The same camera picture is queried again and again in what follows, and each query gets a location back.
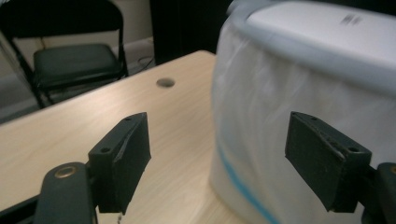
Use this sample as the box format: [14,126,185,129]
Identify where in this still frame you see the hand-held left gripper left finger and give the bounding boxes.
[88,112,152,216]

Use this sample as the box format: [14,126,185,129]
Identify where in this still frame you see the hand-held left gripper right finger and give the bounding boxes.
[284,110,374,215]

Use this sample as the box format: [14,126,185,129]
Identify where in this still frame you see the white lidded trash bin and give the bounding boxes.
[218,0,396,98]

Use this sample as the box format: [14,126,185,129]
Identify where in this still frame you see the white bin with bag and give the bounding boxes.
[208,19,396,224]

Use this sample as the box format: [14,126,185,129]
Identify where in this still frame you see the round grey table cap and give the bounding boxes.
[155,77,177,89]

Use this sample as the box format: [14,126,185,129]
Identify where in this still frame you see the black folding chair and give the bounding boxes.
[0,0,130,110]

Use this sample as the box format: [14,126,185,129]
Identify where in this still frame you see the black floor cables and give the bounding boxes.
[135,55,156,70]

